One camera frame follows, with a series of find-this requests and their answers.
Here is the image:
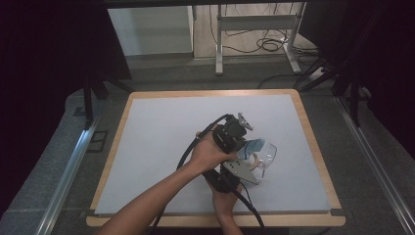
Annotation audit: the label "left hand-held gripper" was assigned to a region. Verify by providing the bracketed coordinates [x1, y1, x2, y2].
[211, 112, 254, 155]

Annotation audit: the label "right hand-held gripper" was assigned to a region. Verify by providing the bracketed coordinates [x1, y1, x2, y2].
[202, 159, 260, 194]

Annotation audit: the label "white and blue pouch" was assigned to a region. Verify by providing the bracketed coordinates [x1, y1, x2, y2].
[237, 138, 266, 162]

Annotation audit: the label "clear glass pitcher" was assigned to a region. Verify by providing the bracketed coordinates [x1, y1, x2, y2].
[243, 141, 278, 179]

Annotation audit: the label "person's right hand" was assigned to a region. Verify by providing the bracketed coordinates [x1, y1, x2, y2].
[207, 181, 244, 216]

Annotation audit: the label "white table mat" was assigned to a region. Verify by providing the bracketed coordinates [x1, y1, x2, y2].
[94, 94, 332, 216]

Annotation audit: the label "white power strip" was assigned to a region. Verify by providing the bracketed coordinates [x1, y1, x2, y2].
[307, 66, 327, 81]

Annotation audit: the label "black tripod stand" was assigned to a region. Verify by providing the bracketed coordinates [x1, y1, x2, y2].
[293, 56, 365, 129]
[82, 71, 135, 131]

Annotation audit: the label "white cabinet panel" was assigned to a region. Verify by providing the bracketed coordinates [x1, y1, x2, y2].
[107, 5, 195, 57]

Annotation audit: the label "dark curtain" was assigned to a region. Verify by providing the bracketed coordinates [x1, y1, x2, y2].
[0, 0, 132, 218]
[298, 0, 415, 162]

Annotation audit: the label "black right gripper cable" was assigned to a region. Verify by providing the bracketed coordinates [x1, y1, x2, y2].
[232, 189, 266, 231]

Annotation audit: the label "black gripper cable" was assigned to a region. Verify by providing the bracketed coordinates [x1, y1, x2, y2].
[232, 189, 266, 231]
[146, 113, 234, 235]

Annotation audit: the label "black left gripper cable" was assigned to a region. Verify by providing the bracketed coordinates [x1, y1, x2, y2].
[146, 113, 234, 235]

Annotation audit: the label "black floor cables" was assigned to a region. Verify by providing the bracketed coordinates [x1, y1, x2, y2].
[208, 3, 322, 90]

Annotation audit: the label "white metal desk frame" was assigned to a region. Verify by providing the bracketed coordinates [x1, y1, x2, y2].
[214, 2, 303, 76]

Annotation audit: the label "aluminium rail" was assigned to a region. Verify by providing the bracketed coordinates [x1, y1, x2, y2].
[335, 96, 415, 235]
[34, 125, 97, 235]

